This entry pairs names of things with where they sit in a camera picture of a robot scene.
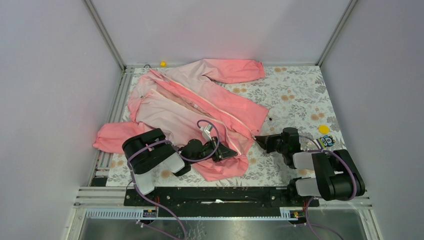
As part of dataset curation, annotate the grey slotted cable duct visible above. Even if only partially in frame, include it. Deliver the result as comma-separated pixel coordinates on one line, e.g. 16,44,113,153
85,205,298,221

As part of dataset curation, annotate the pink zip-up jacket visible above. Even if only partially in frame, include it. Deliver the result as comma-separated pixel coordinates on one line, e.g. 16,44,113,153
93,59,269,181

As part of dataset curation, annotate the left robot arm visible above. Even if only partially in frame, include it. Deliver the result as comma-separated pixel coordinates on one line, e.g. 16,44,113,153
122,128,238,206

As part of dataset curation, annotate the floral patterned table mat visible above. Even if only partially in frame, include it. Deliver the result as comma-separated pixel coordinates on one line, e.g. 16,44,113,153
105,65,359,188

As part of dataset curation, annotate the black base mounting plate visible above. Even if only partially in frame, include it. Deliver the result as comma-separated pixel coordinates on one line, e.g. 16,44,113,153
123,186,310,213

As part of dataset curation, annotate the yellow round disc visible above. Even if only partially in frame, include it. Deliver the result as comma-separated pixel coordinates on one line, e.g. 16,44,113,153
318,125,331,135

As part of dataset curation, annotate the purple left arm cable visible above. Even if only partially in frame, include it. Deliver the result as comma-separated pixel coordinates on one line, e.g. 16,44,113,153
127,119,221,240

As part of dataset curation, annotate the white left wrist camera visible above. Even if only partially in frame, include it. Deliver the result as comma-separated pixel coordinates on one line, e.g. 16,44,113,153
200,124,214,141

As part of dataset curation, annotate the cartoon sticker toy block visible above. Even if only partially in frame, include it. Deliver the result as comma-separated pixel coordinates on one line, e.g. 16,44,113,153
316,135,336,149

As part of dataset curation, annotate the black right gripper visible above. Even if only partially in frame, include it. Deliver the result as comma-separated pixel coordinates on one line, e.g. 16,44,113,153
254,134,288,155

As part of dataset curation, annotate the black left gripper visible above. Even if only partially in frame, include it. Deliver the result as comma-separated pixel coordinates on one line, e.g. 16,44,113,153
189,136,238,165

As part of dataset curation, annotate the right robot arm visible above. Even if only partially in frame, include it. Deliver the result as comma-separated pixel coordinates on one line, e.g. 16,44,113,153
255,127,366,206

